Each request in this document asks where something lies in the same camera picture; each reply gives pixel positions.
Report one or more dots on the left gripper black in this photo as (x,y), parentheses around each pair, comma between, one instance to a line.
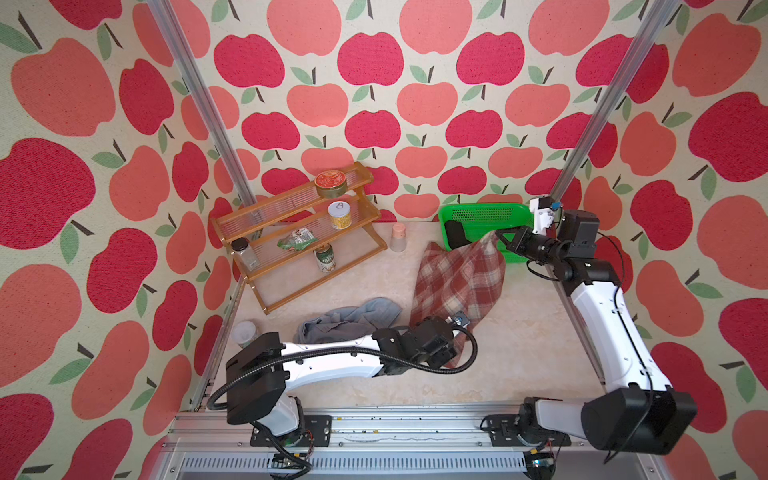
(447,355)

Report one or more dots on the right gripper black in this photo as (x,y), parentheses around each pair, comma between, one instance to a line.
(523,235)

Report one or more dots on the red plaid skirt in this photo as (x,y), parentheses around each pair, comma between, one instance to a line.
(468,280)

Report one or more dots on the green plastic basket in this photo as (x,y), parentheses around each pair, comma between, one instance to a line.
(480,219)

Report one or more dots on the black skirt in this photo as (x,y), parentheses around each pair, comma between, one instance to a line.
(455,234)

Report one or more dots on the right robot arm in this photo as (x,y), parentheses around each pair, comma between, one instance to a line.
(640,411)

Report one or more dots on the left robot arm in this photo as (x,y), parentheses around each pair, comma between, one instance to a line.
(260,377)

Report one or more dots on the light denim skirt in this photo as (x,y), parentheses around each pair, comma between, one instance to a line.
(349,323)

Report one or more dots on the pink-cap clear bottle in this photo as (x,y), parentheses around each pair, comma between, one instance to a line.
(398,240)

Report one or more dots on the green snack packet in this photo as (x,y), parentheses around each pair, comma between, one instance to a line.
(297,240)

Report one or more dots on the wooden two-tier shelf rack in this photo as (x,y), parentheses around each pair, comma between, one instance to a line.
(283,276)

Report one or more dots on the white small cup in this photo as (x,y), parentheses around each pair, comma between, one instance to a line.
(244,333)

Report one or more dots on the red-lid tin can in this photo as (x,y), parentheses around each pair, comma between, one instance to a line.
(331,184)

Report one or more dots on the black-cap spice jar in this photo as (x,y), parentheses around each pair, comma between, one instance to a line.
(242,249)

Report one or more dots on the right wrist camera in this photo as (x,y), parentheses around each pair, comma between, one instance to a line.
(544,210)

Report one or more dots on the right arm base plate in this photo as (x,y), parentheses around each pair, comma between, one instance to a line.
(504,429)

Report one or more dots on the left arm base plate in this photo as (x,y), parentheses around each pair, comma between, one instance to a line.
(313,430)

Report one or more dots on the right aluminium corner post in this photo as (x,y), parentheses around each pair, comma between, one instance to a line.
(659,14)

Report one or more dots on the aluminium corner post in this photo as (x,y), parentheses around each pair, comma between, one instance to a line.
(173,34)
(659,14)

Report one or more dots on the left aluminium corner post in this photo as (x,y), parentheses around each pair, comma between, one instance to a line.
(173,34)

